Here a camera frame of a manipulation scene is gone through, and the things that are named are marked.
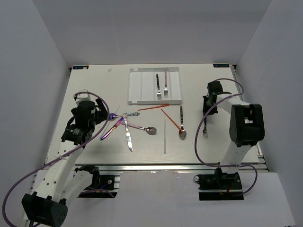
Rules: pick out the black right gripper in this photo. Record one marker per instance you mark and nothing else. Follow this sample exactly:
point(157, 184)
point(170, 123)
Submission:
point(205, 99)

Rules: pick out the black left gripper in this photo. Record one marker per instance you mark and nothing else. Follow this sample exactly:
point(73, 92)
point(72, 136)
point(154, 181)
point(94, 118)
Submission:
point(102, 115)

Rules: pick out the iridescent purple spoon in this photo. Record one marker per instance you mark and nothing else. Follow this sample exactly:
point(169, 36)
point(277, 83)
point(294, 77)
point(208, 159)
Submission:
point(127, 114)

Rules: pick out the iridescent rainbow knife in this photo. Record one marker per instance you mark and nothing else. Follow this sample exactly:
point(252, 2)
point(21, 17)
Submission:
point(111, 129)

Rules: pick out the silver ornate knife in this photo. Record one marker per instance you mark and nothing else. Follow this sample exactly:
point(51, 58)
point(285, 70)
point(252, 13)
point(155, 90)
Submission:
point(128, 136)

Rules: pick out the teal handle fork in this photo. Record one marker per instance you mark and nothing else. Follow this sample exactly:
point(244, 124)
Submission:
point(205, 132)

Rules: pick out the pink handle fork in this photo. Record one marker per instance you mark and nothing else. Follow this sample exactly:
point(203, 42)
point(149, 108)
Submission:
point(166, 91)

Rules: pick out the pink handle spoon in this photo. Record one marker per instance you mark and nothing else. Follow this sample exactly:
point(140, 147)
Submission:
point(148, 130)

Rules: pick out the black handle fork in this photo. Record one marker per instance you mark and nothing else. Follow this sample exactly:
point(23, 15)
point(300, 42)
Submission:
point(159, 96)

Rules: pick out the black handle spoon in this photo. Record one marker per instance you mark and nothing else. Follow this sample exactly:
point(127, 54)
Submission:
point(182, 132)

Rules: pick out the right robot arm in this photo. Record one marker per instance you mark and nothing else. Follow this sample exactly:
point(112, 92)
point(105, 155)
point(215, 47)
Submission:
point(246, 127)

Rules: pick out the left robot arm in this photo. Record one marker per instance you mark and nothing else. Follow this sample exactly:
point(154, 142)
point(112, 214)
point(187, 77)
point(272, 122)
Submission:
point(48, 204)

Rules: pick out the white cutlery tray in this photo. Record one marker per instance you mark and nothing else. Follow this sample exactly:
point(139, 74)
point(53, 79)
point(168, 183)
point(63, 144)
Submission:
point(142, 86)

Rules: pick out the orange chopstick upper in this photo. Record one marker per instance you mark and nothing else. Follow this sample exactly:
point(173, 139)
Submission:
point(153, 107)

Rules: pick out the orange chopstick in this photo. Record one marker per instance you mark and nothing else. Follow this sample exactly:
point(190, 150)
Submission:
point(153, 107)
point(179, 128)

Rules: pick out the orange chopstick lower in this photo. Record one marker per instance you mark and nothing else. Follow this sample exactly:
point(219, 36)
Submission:
point(179, 128)

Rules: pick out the clear chopstick centre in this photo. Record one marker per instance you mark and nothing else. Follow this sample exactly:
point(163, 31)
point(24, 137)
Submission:
point(164, 135)

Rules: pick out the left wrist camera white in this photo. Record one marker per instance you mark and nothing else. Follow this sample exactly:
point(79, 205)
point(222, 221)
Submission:
point(83, 96)

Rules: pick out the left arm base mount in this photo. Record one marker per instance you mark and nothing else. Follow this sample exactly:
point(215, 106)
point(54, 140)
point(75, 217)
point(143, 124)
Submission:
point(103, 186)

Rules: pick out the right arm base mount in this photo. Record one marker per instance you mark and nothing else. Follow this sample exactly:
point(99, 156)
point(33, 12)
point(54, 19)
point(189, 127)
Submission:
point(219, 186)

